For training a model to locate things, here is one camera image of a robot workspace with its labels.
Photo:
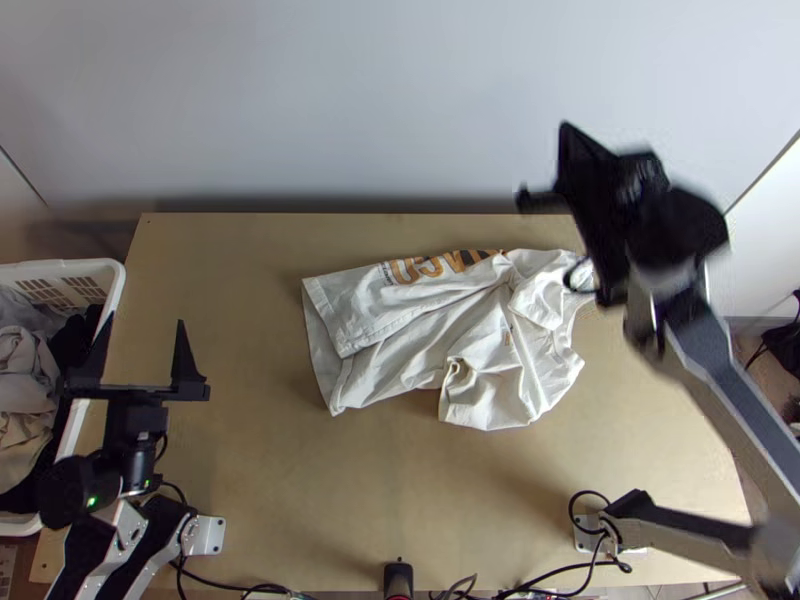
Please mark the heap of clothes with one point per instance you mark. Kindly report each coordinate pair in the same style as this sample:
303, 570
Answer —
25, 375

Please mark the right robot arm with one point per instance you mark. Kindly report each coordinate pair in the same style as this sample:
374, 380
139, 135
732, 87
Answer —
706, 350

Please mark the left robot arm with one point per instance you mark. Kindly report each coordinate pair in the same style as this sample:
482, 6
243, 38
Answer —
81, 490

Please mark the white t-shirt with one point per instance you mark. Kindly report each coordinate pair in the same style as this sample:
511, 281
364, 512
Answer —
437, 325

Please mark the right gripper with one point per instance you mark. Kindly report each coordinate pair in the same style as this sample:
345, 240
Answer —
650, 219

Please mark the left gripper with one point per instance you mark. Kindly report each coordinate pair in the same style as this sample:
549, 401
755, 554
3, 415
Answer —
134, 415

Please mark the white laundry basket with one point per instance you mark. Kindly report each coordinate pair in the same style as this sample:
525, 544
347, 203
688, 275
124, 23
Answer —
94, 275

